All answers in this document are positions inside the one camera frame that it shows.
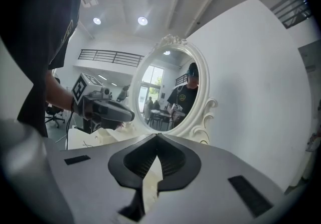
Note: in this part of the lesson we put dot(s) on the long black balcony railing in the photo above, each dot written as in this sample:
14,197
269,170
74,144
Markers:
113,57

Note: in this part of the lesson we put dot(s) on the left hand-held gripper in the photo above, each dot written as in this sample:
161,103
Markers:
81,87

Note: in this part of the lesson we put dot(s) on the white desk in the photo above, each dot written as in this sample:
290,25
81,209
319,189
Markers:
77,140

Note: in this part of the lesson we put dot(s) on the short black balcony railing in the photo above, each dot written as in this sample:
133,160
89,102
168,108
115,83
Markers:
291,9

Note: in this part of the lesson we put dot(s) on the white backdrop panel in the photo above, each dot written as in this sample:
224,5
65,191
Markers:
250,92

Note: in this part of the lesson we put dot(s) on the person's black t-shirt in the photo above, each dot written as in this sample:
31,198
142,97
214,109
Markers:
37,42

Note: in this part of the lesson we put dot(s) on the person's left hand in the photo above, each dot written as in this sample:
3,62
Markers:
88,108

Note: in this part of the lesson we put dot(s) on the black wristband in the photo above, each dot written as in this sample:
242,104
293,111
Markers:
72,105

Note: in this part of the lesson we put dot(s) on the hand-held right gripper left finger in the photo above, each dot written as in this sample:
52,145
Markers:
95,180

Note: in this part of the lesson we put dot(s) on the white ornate oval mirror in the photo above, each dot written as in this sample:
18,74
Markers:
160,87

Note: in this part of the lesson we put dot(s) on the person's left forearm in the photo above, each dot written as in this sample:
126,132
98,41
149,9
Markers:
57,95

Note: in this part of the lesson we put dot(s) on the black office chair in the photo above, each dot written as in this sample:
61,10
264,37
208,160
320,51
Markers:
54,115

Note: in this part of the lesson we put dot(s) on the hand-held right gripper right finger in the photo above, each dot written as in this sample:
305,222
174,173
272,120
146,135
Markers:
213,187

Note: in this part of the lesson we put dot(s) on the round ceiling light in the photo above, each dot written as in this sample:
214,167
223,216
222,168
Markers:
142,20
97,21

